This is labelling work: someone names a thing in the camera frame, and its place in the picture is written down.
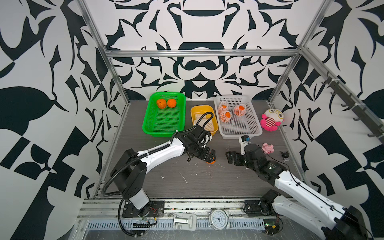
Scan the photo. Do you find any white foam net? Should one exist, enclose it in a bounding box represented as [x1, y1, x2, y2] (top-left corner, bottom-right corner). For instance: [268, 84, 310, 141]
[194, 117, 207, 127]
[203, 120, 215, 132]

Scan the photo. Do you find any orange toy fruit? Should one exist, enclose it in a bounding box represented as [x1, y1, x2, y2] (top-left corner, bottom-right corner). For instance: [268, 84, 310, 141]
[156, 99, 168, 109]

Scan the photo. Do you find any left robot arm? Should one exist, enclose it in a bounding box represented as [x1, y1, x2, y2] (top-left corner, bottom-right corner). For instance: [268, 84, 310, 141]
[102, 125, 216, 214]

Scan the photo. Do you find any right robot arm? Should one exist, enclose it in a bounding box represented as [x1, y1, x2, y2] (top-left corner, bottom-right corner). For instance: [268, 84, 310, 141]
[226, 144, 372, 240]

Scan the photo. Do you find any small pink plush toy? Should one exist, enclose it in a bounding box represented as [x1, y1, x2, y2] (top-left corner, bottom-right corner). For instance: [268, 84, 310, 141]
[262, 143, 275, 155]

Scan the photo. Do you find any small black toy figure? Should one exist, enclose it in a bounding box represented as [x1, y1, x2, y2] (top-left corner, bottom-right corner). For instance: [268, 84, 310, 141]
[281, 151, 290, 162]

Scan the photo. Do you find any yellow plastic tray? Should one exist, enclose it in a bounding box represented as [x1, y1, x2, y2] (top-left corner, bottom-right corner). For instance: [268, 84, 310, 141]
[191, 105, 219, 136]

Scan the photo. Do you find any green plastic basket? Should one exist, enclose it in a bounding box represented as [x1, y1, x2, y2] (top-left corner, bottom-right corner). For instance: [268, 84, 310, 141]
[142, 92, 186, 137]

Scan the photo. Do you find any white perforated plastic basket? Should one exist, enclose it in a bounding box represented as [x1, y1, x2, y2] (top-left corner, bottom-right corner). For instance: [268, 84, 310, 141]
[214, 95, 263, 140]

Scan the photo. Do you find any pink white plush toy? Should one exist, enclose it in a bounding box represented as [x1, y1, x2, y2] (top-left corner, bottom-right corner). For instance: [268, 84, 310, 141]
[260, 109, 285, 132]

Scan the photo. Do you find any small green circuit board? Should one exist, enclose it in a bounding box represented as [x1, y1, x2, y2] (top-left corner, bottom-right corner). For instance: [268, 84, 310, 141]
[262, 219, 281, 236]

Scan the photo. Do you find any white analog clock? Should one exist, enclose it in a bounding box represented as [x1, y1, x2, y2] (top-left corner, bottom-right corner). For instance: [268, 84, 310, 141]
[209, 209, 230, 231]

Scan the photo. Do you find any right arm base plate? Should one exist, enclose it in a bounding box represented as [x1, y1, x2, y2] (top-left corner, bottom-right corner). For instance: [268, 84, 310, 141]
[243, 200, 278, 217]

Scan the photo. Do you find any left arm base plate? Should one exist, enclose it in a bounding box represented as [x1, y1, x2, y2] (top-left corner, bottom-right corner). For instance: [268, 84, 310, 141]
[122, 201, 165, 218]

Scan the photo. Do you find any left black corrugated cable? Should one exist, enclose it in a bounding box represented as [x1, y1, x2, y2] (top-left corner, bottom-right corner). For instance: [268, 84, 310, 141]
[100, 111, 214, 238]

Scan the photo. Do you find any black hook rail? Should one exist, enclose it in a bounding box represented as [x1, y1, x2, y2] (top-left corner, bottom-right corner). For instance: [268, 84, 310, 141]
[322, 71, 384, 145]

